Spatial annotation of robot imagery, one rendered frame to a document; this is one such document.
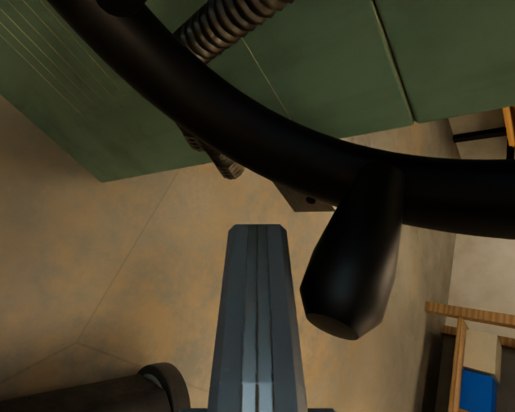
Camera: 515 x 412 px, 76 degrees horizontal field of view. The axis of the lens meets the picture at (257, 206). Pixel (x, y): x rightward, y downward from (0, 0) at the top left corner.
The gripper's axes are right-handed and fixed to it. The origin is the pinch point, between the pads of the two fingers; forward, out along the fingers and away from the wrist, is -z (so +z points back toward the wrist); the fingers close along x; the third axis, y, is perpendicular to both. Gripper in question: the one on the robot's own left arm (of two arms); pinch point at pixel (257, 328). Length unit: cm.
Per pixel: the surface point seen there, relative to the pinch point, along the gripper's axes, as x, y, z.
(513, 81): 19.0, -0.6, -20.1
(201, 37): -3.0, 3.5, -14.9
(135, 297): -31, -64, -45
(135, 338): -31, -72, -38
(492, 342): 166, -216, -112
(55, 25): -25.2, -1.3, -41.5
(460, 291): 187, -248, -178
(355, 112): 9.6, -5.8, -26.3
